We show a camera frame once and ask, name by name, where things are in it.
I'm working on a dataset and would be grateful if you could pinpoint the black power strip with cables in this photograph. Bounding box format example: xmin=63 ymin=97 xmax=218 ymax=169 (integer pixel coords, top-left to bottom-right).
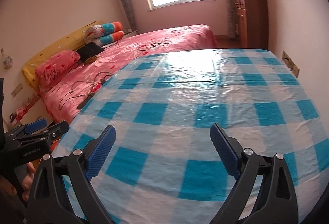
xmin=59 ymin=72 xmax=114 ymax=111

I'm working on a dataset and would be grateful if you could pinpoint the blue white checkered tablecloth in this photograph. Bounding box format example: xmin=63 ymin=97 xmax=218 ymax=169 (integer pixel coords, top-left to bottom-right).
xmin=53 ymin=48 xmax=326 ymax=224

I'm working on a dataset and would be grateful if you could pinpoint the person's left hand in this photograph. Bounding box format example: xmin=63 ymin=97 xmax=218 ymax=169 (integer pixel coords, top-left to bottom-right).
xmin=0 ymin=163 xmax=36 ymax=197

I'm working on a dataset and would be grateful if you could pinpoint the small wall sticker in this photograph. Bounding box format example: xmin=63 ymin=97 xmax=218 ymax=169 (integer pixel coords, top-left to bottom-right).
xmin=3 ymin=55 xmax=14 ymax=69

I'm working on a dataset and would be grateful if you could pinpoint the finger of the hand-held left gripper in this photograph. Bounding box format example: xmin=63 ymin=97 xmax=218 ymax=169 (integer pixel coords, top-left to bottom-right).
xmin=14 ymin=121 xmax=70 ymax=149
xmin=5 ymin=119 xmax=47 ymax=140

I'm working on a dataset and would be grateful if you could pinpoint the brown wooden cabinet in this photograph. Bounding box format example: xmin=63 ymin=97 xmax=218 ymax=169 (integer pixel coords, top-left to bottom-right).
xmin=234 ymin=0 xmax=269 ymax=48

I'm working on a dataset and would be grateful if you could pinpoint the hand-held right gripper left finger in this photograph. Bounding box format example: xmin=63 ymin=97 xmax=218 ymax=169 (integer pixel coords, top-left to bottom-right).
xmin=27 ymin=125 xmax=116 ymax=224

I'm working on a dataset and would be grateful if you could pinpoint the pink heart print bed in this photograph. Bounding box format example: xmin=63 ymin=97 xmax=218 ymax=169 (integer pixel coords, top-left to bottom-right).
xmin=38 ymin=24 xmax=218 ymax=122

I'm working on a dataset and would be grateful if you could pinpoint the orange teal rolled pillow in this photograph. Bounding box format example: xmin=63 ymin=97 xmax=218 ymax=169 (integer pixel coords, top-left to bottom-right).
xmin=91 ymin=31 xmax=125 ymax=46
xmin=85 ymin=21 xmax=124 ymax=40

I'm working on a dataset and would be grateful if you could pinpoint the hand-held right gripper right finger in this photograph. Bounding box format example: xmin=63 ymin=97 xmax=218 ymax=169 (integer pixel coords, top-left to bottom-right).
xmin=209 ymin=123 xmax=300 ymax=224

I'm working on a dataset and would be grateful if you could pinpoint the black flat device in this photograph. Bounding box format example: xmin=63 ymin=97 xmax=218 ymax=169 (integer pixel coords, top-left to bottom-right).
xmin=77 ymin=94 xmax=94 ymax=109

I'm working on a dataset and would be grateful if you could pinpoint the pink heart pillow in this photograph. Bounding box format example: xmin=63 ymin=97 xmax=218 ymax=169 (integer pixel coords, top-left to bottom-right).
xmin=35 ymin=50 xmax=81 ymax=91

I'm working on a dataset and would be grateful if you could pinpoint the yellow headboard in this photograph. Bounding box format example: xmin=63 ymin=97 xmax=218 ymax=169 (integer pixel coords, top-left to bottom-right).
xmin=22 ymin=21 xmax=103 ymax=91

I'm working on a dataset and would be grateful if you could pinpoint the black bag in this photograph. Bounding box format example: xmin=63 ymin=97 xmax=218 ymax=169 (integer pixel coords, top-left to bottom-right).
xmin=76 ymin=43 xmax=104 ymax=63

